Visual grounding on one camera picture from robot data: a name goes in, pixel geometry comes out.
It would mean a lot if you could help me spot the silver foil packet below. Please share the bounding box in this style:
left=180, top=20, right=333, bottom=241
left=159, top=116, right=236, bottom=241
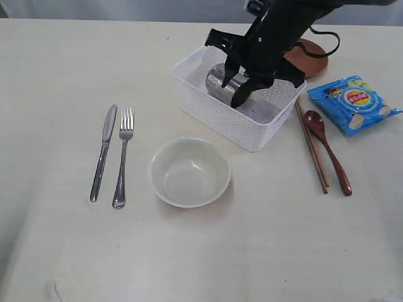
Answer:
left=205, top=62, right=253, bottom=106

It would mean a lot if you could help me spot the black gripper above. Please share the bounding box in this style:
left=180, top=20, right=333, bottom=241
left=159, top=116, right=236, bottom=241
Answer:
left=205, top=29, right=305, bottom=108

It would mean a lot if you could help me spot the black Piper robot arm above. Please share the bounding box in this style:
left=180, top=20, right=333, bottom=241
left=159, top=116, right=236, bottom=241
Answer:
left=205, top=0, right=391, bottom=108

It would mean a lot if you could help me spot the brown wooden plate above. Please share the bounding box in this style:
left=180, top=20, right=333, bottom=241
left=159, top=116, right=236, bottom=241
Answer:
left=284, top=38, right=329, bottom=79

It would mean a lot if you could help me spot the white perforated plastic basket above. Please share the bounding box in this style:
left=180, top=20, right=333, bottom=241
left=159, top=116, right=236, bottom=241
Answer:
left=172, top=47, right=307, bottom=152

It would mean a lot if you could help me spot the silver metal table knife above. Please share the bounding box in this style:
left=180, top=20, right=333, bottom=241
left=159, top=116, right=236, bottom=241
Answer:
left=89, top=104, right=117, bottom=202

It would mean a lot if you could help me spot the grey speckled ceramic bowl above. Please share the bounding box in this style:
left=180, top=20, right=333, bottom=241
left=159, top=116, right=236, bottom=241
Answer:
left=149, top=138, right=231, bottom=208

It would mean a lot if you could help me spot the blue Lays chips bag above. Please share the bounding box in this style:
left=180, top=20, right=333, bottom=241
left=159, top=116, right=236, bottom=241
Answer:
left=308, top=75, right=402, bottom=137

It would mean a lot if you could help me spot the brown wooden chopstick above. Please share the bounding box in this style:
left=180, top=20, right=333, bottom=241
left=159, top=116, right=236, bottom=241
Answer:
left=298, top=97, right=329, bottom=187
left=295, top=98, right=328, bottom=194

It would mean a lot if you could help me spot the brown wooden spoon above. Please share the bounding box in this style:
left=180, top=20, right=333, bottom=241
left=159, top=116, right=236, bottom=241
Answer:
left=304, top=110, right=352, bottom=196

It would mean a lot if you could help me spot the silver metal fork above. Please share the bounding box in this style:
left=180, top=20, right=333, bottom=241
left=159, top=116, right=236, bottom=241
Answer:
left=112, top=108, right=134, bottom=209

